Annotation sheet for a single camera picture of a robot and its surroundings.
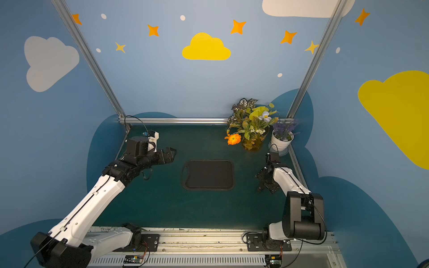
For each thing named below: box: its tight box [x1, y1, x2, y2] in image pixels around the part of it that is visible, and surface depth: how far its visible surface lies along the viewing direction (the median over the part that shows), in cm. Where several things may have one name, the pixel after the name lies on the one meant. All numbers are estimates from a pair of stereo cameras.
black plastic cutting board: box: [180, 159, 236, 191], surface depth 99 cm
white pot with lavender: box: [270, 118, 302, 152], surface depth 103 cm
